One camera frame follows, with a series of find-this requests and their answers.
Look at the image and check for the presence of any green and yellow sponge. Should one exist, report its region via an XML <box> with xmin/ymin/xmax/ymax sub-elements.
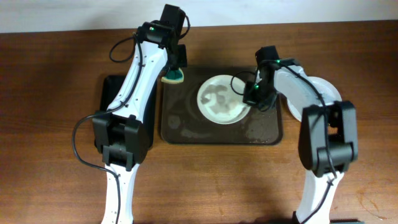
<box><xmin>161</xmin><ymin>68</ymin><xmax>184</xmax><ymax>85</ymax></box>

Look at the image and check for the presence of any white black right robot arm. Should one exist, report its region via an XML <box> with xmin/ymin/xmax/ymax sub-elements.
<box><xmin>243</xmin><ymin>45</ymin><xmax>358</xmax><ymax>223</ymax></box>

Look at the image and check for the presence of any dark brown serving tray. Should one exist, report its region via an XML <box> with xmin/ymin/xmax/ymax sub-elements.
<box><xmin>160</xmin><ymin>66</ymin><xmax>283</xmax><ymax>146</ymax></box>

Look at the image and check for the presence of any pink plate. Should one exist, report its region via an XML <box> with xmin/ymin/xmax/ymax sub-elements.
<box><xmin>309</xmin><ymin>77</ymin><xmax>342</xmax><ymax>105</ymax></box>

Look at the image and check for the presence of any pale green plate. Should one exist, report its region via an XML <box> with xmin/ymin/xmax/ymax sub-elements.
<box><xmin>287</xmin><ymin>97</ymin><xmax>303</xmax><ymax>122</ymax></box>

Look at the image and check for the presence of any cream white plate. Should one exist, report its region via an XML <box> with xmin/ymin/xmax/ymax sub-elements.
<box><xmin>197</xmin><ymin>75</ymin><xmax>251</xmax><ymax>125</ymax></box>

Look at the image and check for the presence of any black small tray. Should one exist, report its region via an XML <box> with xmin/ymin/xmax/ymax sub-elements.
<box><xmin>99</xmin><ymin>75</ymin><xmax>157</xmax><ymax>149</ymax></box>

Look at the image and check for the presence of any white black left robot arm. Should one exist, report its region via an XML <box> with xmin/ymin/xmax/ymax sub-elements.
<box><xmin>93</xmin><ymin>4</ymin><xmax>188</xmax><ymax>223</ymax></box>

